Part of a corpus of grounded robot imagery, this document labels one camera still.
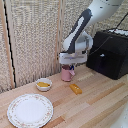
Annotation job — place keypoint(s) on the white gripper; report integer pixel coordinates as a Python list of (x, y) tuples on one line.
[(71, 58)]

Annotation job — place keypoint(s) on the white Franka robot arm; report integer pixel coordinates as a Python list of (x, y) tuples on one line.
[(87, 26)]

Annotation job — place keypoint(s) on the pink mug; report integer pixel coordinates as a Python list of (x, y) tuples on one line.
[(67, 74)]

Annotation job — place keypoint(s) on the small white bowl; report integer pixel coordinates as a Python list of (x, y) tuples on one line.
[(43, 84)]

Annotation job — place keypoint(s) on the yellow food in bowl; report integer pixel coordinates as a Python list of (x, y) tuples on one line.
[(43, 84)]

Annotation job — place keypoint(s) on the black box appliance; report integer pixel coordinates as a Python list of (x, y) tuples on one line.
[(110, 53)]

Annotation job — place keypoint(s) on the white floral plate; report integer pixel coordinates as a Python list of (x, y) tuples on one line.
[(30, 110)]

